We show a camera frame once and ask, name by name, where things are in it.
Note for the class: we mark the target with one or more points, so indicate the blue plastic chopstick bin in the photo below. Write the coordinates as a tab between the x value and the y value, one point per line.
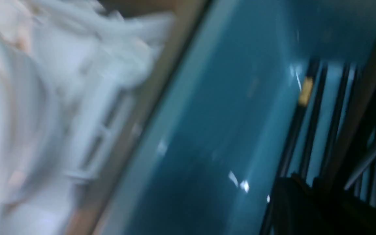
208	158

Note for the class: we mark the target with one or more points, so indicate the pile of white spoons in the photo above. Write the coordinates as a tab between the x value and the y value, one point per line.
68	72

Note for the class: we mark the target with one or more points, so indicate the grey plastic spoon bin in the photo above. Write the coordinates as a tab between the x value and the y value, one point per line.
95	188

